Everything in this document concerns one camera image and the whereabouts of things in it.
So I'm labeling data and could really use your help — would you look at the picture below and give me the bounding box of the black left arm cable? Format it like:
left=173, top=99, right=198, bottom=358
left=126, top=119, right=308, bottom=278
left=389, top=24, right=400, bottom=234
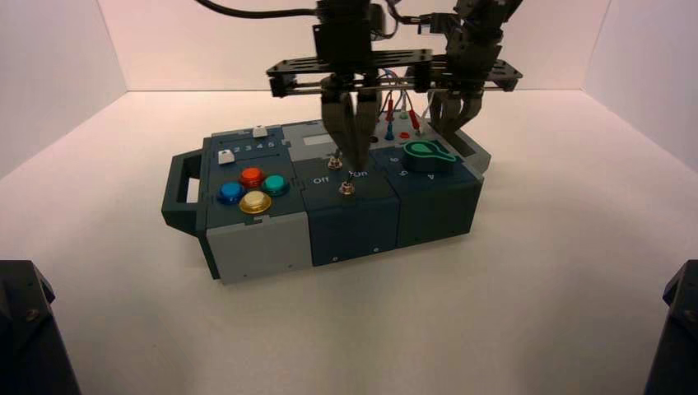
left=195, top=0, right=319, bottom=21

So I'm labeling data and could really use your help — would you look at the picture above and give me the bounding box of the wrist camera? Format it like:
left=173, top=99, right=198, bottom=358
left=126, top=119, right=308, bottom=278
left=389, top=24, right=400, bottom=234
left=370, top=2, right=390, bottom=37
left=418, top=11, right=462, bottom=37

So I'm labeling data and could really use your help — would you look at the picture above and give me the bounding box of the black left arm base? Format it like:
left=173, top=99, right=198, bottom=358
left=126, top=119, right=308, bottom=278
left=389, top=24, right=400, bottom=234
left=0, top=259, right=81, bottom=395

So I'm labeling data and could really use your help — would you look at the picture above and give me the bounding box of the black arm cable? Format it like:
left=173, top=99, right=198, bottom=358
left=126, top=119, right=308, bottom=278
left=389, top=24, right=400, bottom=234
left=195, top=0, right=319, bottom=21
left=388, top=0, right=426, bottom=24

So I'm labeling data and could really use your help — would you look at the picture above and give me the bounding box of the blue grey control box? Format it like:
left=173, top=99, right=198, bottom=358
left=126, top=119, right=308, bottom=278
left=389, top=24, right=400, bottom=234
left=161, top=117, right=492, bottom=285

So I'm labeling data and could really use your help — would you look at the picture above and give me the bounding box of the red plug jumper cable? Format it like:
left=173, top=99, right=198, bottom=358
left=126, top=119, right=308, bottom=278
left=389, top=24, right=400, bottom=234
left=384, top=81, right=421, bottom=132

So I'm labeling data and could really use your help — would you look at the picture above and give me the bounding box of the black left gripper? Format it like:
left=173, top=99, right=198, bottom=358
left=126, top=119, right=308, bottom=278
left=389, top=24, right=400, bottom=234
left=266, top=21, right=435, bottom=171

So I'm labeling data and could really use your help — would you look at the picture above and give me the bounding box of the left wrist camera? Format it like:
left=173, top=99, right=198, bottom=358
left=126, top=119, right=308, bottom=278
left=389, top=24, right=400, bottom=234
left=370, top=2, right=390, bottom=37

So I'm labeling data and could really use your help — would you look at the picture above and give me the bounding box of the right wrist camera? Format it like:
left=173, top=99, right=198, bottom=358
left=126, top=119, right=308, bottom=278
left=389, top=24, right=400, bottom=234
left=418, top=11, right=462, bottom=37

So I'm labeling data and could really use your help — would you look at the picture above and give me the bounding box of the teal push button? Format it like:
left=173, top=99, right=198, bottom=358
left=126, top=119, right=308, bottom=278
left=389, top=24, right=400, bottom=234
left=261, top=174, right=291, bottom=198

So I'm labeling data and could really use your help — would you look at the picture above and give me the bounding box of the orange push button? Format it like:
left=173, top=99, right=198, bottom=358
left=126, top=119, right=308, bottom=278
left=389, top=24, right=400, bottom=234
left=240, top=167, right=266, bottom=189

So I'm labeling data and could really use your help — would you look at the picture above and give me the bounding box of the blue push button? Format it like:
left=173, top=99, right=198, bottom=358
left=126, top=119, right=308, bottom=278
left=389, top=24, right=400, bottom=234
left=216, top=182, right=246, bottom=206

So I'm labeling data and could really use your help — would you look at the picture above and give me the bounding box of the green rotary knob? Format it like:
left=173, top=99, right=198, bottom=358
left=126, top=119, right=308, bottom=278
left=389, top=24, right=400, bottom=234
left=402, top=140, right=458, bottom=174

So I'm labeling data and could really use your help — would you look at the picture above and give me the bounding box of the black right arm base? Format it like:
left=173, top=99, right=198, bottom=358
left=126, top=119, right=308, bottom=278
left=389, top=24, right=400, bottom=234
left=643, top=260, right=698, bottom=395

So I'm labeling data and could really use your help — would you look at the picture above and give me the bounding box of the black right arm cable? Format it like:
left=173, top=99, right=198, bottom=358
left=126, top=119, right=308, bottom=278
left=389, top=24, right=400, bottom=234
left=388, top=0, right=426, bottom=24

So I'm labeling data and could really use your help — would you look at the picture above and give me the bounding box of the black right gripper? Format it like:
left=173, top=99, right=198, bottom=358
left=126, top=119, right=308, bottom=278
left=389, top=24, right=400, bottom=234
left=429, top=24, right=524, bottom=137

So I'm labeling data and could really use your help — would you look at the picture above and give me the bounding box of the blue plug jumper cable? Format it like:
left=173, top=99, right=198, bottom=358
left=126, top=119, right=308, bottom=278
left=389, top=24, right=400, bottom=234
left=379, top=67, right=407, bottom=142

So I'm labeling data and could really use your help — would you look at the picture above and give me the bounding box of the yellow push button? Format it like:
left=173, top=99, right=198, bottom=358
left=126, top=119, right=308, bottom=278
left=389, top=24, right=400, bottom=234
left=239, top=190, right=272, bottom=216

